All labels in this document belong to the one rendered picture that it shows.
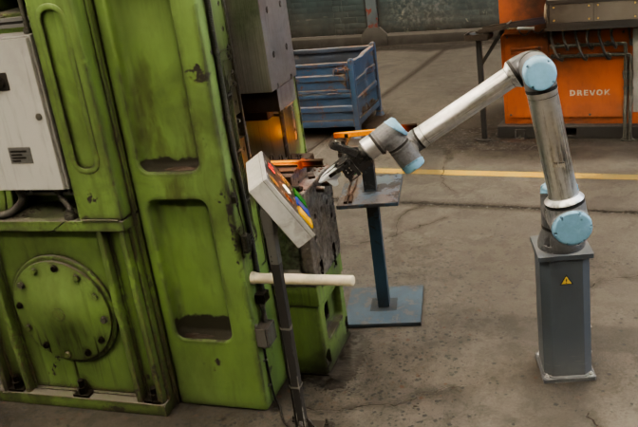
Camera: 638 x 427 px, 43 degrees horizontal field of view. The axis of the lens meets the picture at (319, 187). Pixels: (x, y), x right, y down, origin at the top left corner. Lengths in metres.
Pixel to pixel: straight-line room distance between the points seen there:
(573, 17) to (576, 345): 3.37
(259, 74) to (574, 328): 1.68
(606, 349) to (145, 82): 2.34
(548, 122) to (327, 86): 4.39
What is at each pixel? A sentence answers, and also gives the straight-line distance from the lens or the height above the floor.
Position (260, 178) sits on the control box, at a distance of 2.81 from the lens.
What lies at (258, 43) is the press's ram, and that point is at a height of 1.57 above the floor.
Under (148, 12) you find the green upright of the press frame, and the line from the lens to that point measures 3.21.
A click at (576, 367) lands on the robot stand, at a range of 3.67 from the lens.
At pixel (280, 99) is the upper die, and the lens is 3.36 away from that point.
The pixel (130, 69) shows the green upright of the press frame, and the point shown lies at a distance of 3.30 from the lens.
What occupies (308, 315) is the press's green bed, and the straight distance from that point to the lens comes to 3.68.
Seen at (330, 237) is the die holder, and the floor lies 0.59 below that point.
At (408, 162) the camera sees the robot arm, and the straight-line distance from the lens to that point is 3.05.
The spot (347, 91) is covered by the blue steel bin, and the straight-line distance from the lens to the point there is 7.19.
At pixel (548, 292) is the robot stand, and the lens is 3.48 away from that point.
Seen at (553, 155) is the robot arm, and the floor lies 1.07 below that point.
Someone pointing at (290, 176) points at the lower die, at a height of 0.98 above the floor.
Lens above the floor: 2.08
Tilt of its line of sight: 20 degrees down
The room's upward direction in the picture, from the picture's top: 8 degrees counter-clockwise
